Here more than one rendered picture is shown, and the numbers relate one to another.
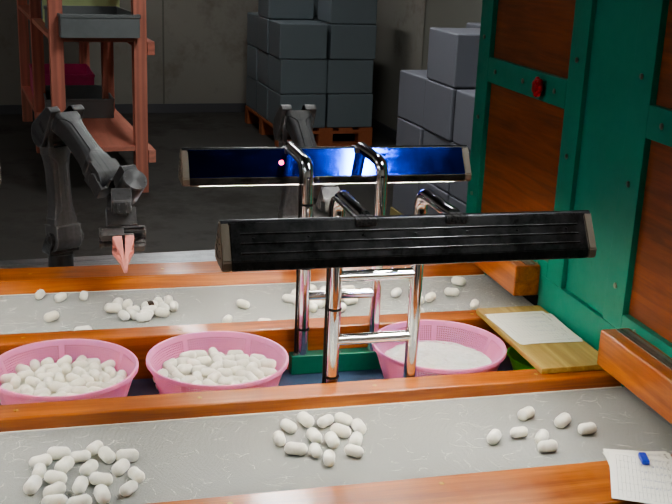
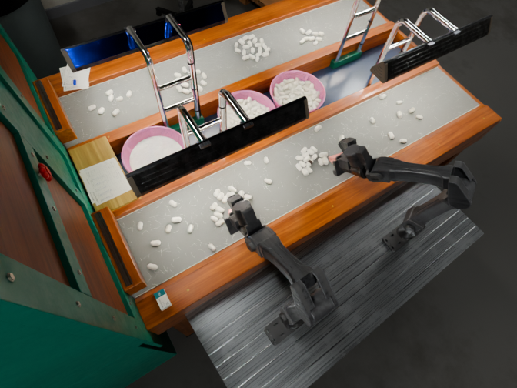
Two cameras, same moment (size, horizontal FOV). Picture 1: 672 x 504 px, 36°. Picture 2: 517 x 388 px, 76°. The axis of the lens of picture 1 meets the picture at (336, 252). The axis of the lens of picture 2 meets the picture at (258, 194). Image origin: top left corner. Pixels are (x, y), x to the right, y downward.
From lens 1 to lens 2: 2.76 m
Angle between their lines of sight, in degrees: 98
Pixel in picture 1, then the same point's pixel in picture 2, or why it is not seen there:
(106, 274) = (353, 186)
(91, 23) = not seen: outside the picture
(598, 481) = (94, 70)
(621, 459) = (83, 81)
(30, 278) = not seen: hidden behind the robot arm
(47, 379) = (301, 92)
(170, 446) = (237, 68)
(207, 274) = (305, 208)
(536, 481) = (115, 66)
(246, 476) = (208, 60)
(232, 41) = not seen: outside the picture
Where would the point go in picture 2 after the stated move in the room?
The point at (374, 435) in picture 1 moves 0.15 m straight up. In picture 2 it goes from (173, 89) to (168, 63)
